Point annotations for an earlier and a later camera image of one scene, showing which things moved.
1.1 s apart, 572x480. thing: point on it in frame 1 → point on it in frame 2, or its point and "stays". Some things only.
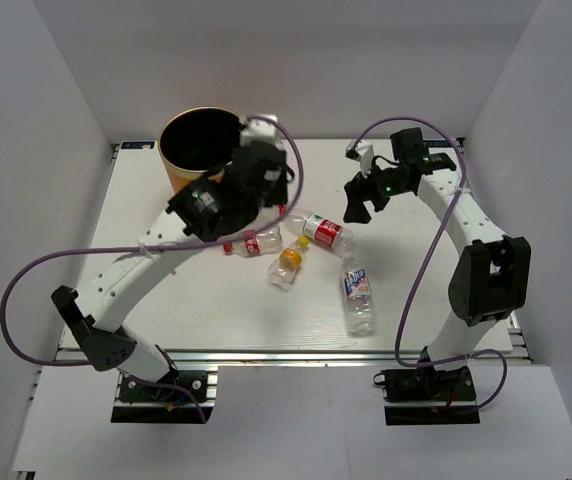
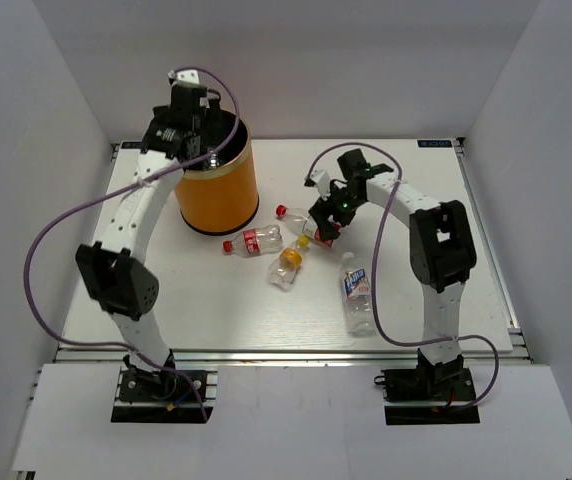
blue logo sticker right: [436, 143] stays
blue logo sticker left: [137, 144] stays
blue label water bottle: [358, 299] stays
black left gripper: [278, 192] → [212, 129]
